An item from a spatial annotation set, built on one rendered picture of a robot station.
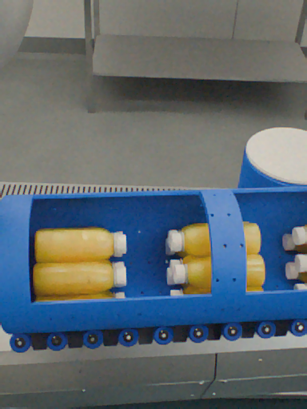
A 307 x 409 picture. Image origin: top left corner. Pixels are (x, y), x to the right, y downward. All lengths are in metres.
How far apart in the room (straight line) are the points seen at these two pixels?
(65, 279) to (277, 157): 0.77
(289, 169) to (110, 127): 2.18
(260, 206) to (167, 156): 2.09
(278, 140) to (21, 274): 0.94
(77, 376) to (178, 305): 0.32
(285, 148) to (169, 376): 0.76
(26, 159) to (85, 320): 2.34
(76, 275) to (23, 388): 0.32
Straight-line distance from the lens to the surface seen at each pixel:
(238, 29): 4.46
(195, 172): 3.21
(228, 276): 1.03
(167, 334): 1.17
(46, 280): 1.07
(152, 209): 1.23
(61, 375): 1.24
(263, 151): 1.60
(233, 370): 1.28
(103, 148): 3.38
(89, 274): 1.07
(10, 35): 0.32
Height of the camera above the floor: 1.92
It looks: 40 degrees down
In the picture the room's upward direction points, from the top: 3 degrees clockwise
